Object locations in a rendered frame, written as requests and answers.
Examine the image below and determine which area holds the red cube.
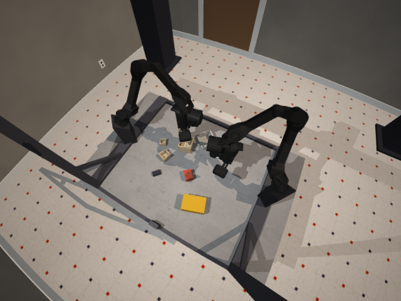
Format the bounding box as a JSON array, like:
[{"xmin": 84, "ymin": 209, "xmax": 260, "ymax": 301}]
[{"xmin": 184, "ymin": 169, "xmax": 193, "ymax": 182}]

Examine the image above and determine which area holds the yellow rectangular block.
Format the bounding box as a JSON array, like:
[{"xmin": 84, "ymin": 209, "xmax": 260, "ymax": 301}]
[{"xmin": 181, "ymin": 194, "xmax": 207, "ymax": 214}]

